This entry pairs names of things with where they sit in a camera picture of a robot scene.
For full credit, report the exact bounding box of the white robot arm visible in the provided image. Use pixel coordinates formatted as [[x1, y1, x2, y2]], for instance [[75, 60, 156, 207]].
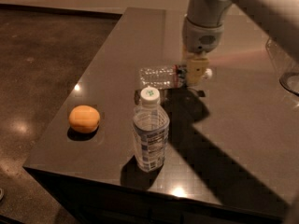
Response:
[[182, 0, 299, 63]]

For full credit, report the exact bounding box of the clear water bottle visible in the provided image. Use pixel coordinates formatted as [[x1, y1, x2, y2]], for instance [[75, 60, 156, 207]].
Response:
[[138, 64, 213, 90]]

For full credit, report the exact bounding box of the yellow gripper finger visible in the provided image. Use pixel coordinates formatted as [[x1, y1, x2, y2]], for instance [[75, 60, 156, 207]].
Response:
[[182, 47, 209, 86]]

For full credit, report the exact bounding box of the orange fruit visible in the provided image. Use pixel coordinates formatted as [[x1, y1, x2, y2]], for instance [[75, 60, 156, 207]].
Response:
[[68, 105, 100, 133]]

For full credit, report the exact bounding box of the upright blue label plastic bottle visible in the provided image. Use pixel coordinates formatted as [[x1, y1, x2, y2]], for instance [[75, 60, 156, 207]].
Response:
[[132, 87, 170, 173]]

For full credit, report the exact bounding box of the clear glass container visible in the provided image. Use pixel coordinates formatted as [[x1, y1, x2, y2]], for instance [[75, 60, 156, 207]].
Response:
[[265, 38, 299, 96]]

